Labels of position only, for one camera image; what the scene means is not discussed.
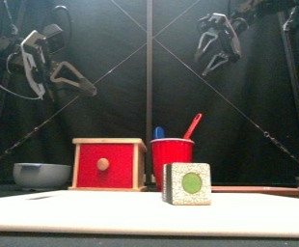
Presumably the toy sushi block green centre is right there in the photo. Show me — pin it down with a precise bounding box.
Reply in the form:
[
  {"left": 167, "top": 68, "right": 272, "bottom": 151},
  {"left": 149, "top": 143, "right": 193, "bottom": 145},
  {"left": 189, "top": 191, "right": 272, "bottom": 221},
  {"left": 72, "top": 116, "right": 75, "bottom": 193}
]
[{"left": 161, "top": 162, "right": 212, "bottom": 206}]

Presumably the white cutting board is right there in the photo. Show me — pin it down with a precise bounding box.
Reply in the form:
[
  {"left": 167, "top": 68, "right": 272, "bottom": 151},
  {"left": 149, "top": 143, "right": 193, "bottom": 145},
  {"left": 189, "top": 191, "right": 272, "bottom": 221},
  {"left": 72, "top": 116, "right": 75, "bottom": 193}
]
[{"left": 0, "top": 189, "right": 299, "bottom": 239}]

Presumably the red wooden drawer box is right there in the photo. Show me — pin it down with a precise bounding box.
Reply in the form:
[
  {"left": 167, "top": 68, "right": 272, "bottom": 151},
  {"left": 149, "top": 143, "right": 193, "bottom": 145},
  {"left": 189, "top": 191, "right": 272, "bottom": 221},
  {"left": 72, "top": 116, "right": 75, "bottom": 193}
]
[{"left": 67, "top": 137, "right": 148, "bottom": 193}]

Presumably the red plastic cup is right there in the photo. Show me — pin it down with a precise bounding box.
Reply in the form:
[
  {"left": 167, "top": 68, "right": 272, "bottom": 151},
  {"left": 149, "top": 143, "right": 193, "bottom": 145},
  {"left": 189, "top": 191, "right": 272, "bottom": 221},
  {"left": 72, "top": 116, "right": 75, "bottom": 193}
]
[{"left": 149, "top": 137, "right": 196, "bottom": 192}]

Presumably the grey bowl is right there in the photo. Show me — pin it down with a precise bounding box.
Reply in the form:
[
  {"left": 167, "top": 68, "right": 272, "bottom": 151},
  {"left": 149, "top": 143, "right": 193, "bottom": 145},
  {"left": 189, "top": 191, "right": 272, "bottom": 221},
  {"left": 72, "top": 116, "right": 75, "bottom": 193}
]
[{"left": 12, "top": 162, "right": 73, "bottom": 191}]

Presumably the brown wooden strip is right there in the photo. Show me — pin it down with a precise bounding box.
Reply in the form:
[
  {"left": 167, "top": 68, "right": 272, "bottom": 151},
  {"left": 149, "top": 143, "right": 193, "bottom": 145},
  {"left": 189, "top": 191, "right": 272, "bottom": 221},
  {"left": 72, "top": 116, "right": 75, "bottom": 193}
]
[{"left": 209, "top": 185, "right": 299, "bottom": 198}]

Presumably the diagonal brace wire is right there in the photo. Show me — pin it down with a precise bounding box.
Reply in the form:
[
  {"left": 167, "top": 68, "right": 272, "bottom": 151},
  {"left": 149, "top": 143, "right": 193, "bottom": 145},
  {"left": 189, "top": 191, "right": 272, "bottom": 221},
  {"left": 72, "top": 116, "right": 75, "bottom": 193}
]
[
  {"left": 109, "top": 0, "right": 299, "bottom": 163},
  {"left": 0, "top": 0, "right": 203, "bottom": 171}
]

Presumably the black looped cable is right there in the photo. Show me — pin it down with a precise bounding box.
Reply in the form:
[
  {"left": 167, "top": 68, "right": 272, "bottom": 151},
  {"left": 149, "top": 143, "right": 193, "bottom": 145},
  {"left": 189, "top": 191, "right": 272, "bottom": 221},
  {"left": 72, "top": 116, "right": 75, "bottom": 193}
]
[{"left": 43, "top": 4, "right": 75, "bottom": 55}]

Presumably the grey vertical frame pole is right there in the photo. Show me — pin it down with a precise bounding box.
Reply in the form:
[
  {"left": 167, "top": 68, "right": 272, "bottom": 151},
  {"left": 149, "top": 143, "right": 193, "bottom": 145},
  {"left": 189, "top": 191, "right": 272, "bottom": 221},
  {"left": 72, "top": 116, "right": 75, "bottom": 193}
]
[{"left": 144, "top": 0, "right": 155, "bottom": 185}]

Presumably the red utensil handle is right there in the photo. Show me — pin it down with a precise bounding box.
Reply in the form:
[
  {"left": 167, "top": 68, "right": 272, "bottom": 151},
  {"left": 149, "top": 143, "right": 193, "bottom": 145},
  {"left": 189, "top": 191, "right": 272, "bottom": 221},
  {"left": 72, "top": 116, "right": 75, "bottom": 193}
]
[{"left": 181, "top": 112, "right": 204, "bottom": 140}]

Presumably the slanted dark frame pole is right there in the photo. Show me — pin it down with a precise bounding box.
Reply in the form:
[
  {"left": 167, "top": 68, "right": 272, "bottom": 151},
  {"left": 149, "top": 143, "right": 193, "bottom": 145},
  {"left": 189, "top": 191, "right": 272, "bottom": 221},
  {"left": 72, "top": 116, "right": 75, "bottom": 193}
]
[{"left": 278, "top": 11, "right": 299, "bottom": 152}]

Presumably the blue utensil handle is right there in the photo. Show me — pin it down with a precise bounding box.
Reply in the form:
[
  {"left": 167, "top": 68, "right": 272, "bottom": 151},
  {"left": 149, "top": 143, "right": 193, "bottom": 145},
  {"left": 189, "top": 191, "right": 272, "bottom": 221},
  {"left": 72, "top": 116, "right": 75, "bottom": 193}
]
[{"left": 152, "top": 125, "right": 167, "bottom": 140}]

